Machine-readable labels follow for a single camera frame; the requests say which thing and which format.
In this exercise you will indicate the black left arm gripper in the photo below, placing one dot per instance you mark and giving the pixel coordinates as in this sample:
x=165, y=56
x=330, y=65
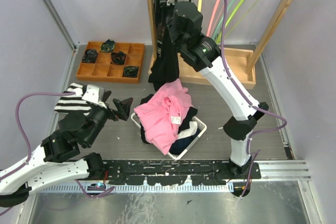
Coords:
x=124, y=107

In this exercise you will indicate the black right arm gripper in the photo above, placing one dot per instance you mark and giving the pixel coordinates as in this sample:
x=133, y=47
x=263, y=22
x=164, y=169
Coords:
x=161, y=8

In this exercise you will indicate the pink t shirt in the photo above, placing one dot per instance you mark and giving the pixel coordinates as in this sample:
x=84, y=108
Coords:
x=163, y=114

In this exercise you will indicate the black printed t shirt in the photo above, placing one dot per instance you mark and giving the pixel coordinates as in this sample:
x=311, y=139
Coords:
x=165, y=68

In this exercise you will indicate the pink hanger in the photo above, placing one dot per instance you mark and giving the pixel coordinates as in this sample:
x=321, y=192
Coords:
x=214, y=20

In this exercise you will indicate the plain black t shirt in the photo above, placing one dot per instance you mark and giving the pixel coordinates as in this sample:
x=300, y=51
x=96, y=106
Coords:
x=185, y=125

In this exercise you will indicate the navy blue t shirt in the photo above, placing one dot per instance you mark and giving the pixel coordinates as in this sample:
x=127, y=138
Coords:
x=181, y=144

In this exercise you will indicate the white t shirt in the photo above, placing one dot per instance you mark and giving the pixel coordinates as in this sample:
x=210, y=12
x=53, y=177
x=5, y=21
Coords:
x=188, y=132

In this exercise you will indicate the mint green hanger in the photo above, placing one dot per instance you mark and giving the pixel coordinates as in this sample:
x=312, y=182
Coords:
x=219, y=21

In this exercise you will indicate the lime green hanger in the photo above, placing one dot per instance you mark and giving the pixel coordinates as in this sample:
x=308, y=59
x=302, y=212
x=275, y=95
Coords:
x=234, y=12

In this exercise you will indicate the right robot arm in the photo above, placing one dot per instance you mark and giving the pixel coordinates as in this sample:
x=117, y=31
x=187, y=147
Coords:
x=179, y=34

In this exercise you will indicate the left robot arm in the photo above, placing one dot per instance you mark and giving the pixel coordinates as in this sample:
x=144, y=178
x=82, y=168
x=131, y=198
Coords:
x=52, y=161

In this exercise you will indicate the white perforated plastic basket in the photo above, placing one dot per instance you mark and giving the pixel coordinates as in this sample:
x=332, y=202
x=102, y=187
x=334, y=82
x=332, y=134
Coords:
x=200, y=131

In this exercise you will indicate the rolled dark sock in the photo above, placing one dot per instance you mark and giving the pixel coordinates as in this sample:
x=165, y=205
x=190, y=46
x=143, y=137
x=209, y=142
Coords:
x=90, y=56
x=130, y=71
x=118, y=58
x=108, y=46

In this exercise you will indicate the orange wooden compartment tray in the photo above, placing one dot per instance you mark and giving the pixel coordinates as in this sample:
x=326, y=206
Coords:
x=105, y=71

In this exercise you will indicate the black white striped cloth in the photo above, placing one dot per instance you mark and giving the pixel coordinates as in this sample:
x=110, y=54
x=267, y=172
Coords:
x=75, y=102

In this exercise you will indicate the wooden clothes rack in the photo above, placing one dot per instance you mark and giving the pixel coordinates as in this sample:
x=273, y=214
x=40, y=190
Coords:
x=241, y=61

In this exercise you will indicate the grey slotted cable duct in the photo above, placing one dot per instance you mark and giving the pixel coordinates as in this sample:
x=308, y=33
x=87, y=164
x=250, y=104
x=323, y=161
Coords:
x=186, y=188

